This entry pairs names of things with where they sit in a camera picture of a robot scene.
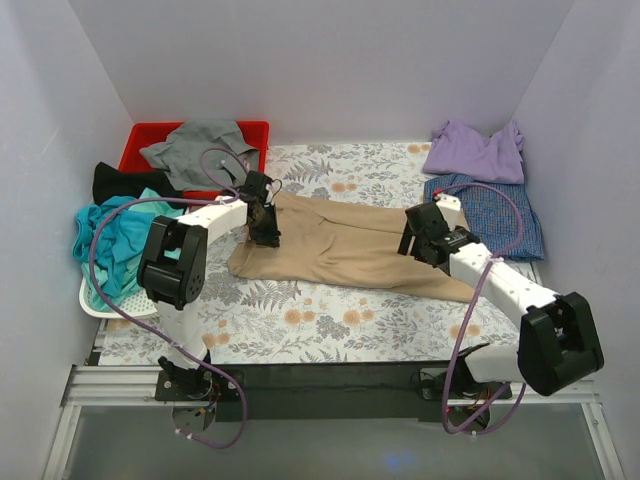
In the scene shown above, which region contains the red plastic bin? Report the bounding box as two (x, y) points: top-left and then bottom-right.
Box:
(119, 121), (269, 199)

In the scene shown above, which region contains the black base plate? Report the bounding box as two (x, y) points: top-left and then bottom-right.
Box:
(154, 362), (514, 424)

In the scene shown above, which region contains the blue checked shirt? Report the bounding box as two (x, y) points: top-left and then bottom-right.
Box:
(424, 174), (545, 263)

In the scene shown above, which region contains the beige polo shirt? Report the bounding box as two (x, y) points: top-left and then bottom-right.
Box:
(228, 193), (473, 303)

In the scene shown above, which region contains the lavender t shirt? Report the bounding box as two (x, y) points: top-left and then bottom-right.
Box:
(422, 120), (525, 185)

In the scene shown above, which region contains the floral table mat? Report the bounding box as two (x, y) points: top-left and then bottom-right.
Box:
(97, 142), (561, 364)

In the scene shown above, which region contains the mint green t shirt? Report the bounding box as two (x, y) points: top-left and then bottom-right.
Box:
(80, 187), (185, 310)

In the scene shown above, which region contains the grey button shirt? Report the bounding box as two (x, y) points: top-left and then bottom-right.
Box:
(140, 119), (260, 191)

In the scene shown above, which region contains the aluminium mounting rail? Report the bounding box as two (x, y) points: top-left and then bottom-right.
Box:
(59, 363), (601, 407)

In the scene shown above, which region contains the white laundry basket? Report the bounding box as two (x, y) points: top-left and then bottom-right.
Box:
(79, 207), (191, 319)

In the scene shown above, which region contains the black t shirt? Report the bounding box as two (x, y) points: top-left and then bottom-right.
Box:
(92, 162), (183, 205)

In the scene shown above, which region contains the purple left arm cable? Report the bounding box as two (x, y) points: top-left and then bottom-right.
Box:
(87, 147), (248, 449)

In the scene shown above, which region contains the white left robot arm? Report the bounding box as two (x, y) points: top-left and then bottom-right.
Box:
(138, 171), (280, 400)

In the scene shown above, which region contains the blue t shirt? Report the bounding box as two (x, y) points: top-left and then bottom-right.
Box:
(73, 195), (157, 296)

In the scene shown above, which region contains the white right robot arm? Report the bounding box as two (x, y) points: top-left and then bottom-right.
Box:
(398, 195), (605, 398)

